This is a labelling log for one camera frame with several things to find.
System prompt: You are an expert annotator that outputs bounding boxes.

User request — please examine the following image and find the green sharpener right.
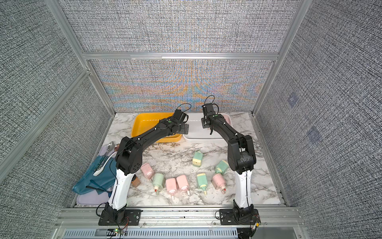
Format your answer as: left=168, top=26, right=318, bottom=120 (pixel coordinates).
left=215, top=160, right=229, bottom=175

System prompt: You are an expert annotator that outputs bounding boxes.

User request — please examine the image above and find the white plastic storage box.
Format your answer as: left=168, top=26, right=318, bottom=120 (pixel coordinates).
left=183, top=113, right=225, bottom=143

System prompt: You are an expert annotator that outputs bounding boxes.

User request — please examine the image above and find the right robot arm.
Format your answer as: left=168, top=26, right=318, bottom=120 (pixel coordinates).
left=202, top=114, right=256, bottom=211

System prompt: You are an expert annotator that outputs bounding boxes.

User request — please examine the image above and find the pink sharpener lower right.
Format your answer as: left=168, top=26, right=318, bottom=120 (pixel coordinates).
left=211, top=173, right=226, bottom=194

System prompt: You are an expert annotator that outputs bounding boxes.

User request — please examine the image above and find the green sharpener lower left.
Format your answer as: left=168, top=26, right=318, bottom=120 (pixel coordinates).
left=152, top=173, right=166, bottom=193

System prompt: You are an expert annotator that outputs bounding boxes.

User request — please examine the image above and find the green sharpener lower centre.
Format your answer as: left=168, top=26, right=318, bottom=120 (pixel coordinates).
left=197, top=173, right=208, bottom=195

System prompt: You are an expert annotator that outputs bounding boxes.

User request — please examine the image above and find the small brown jar black lid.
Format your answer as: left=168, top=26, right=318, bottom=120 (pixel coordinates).
left=131, top=174, right=141, bottom=188

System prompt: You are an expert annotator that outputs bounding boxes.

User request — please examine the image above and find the silver metal spoon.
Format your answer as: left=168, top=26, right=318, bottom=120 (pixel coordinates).
left=99, top=141, right=115, bottom=167

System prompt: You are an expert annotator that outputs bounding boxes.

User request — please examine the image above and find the pink sharpener lower middle-left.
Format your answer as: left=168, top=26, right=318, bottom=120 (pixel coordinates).
left=166, top=178, right=178, bottom=200

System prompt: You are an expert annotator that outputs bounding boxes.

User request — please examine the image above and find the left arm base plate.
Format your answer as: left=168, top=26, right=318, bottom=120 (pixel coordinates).
left=98, top=210, right=142, bottom=227

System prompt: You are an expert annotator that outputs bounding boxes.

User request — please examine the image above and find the yellow plastic storage box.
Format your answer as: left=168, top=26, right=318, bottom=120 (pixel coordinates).
left=131, top=112, right=182, bottom=143

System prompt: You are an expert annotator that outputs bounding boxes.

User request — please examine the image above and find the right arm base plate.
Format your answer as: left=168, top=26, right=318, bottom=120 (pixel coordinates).
left=215, top=209, right=261, bottom=226

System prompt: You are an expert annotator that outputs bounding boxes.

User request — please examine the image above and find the aluminium front rail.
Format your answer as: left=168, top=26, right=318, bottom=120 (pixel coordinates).
left=50, top=205, right=309, bottom=239

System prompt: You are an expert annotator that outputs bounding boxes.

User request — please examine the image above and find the lilac plastic tray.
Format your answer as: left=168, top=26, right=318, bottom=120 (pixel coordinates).
left=77, top=144, right=113, bottom=206

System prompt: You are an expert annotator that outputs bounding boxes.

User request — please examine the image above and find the green sharpener upper centre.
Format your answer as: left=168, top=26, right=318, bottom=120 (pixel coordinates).
left=192, top=151, right=204, bottom=167

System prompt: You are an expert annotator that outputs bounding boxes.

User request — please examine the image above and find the green sharpener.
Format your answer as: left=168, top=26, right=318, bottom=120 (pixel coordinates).
left=192, top=151, right=204, bottom=167
left=152, top=173, right=166, bottom=193
left=197, top=173, right=208, bottom=195
left=215, top=160, right=229, bottom=175

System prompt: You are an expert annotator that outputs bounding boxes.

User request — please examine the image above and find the pink sharpener far left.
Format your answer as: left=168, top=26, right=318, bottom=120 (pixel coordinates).
left=140, top=163, right=155, bottom=181

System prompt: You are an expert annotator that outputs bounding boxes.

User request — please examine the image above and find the pink sharpener lower middle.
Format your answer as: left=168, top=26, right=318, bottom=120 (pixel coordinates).
left=176, top=175, right=190, bottom=196

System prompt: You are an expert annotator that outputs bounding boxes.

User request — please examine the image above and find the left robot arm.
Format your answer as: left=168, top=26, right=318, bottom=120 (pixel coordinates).
left=108, top=114, right=188, bottom=211

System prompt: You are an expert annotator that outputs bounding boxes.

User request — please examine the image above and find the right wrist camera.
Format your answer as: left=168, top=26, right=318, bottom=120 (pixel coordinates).
left=202, top=103, right=219, bottom=119

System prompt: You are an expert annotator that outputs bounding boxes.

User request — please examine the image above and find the teal cloth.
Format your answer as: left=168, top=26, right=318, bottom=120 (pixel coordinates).
left=72, top=154, right=116, bottom=195

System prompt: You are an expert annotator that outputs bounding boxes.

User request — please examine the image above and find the pink pencil sharpener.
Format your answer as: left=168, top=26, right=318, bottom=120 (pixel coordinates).
left=224, top=115, right=231, bottom=125

